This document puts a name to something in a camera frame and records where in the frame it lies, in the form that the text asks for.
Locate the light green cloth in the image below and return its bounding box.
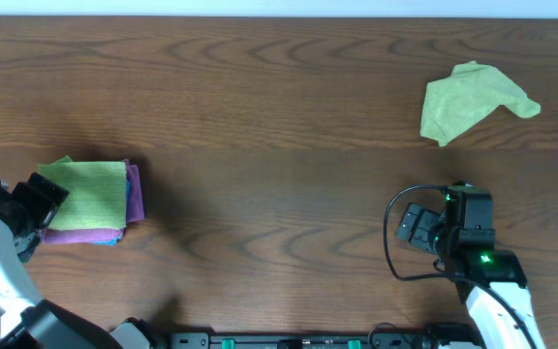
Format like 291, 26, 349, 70
38, 156, 127, 231
419, 61, 542, 147

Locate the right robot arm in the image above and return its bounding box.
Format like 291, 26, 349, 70
396, 202, 545, 348

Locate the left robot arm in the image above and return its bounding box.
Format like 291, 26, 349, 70
0, 174, 167, 349

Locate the folded blue cloth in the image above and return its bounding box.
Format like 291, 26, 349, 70
91, 179, 132, 246

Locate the folded purple cloth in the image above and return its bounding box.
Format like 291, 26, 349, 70
42, 156, 145, 244

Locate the crumpled light green cloth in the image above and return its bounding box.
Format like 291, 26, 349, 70
419, 61, 542, 147

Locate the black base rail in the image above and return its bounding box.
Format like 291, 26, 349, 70
162, 321, 483, 349

